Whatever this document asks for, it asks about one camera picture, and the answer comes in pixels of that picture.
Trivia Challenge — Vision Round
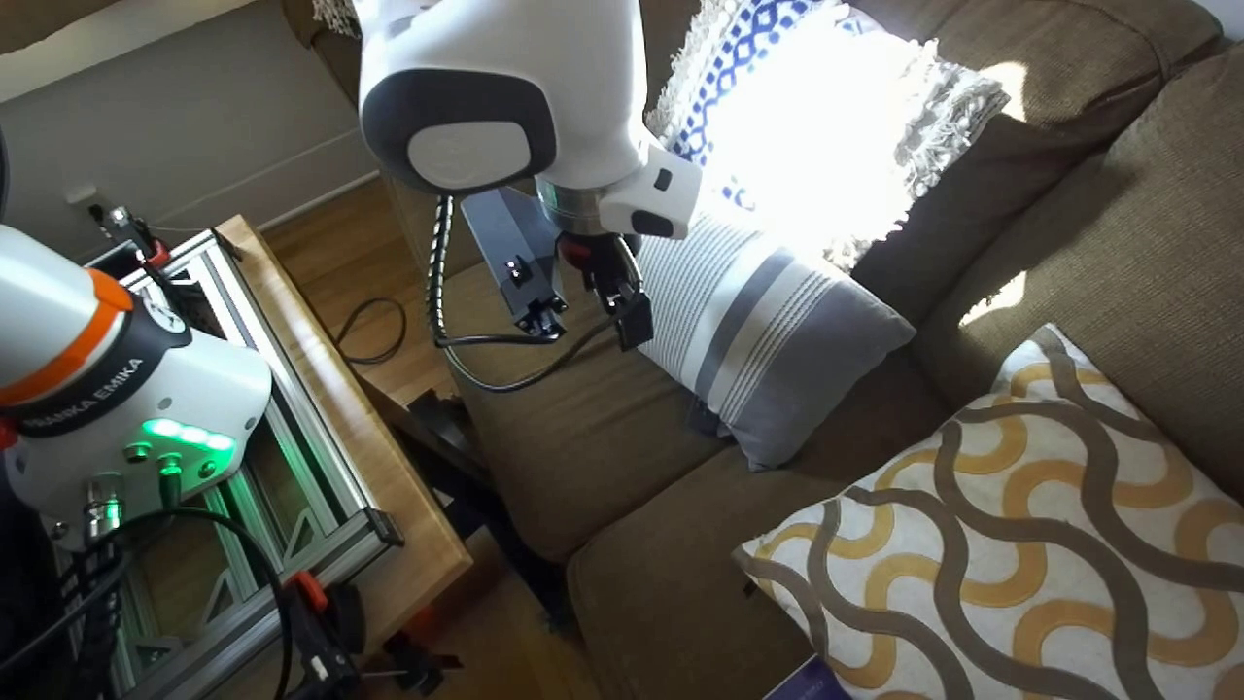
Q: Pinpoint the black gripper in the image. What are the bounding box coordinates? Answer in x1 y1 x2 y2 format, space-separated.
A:
554 230 658 354

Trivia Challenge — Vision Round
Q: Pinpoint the gray striped pillow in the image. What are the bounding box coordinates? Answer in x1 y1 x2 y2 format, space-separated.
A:
632 210 921 473

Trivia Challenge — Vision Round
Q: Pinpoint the white blue textured pillow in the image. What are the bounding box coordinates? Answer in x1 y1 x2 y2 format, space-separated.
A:
642 0 1014 275

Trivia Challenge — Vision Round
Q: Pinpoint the yellow gray wavy pillow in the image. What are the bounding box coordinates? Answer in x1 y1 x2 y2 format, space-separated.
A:
733 323 1244 700

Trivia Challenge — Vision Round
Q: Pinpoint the brown fabric sofa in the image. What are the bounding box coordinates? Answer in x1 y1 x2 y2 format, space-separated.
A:
276 0 1244 700

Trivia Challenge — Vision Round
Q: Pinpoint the black metal stand leg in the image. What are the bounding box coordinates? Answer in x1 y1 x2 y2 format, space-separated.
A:
385 385 575 639

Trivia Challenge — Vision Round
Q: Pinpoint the wooden table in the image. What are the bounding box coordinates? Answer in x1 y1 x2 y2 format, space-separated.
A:
211 210 479 654

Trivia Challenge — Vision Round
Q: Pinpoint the cream knit blanket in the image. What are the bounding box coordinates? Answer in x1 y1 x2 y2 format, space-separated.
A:
308 0 364 39

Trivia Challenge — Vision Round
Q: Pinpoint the purple book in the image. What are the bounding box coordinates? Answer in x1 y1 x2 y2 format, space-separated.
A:
760 654 855 700

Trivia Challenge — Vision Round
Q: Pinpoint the orange black clamp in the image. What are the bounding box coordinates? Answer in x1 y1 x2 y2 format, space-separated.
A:
284 565 343 631

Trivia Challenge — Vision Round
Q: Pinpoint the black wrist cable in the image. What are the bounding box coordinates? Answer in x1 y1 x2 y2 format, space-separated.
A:
426 189 622 399

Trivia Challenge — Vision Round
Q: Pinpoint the black floor cable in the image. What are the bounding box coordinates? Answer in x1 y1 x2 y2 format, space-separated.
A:
330 293 412 368

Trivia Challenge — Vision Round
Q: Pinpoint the aluminium mounting frame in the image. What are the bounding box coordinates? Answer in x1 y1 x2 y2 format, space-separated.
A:
87 230 405 700

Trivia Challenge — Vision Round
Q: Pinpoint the black base cable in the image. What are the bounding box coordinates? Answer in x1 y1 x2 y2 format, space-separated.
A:
0 500 303 700

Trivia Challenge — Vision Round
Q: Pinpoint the wall power plug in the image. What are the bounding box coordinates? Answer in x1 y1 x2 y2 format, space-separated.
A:
59 180 136 240

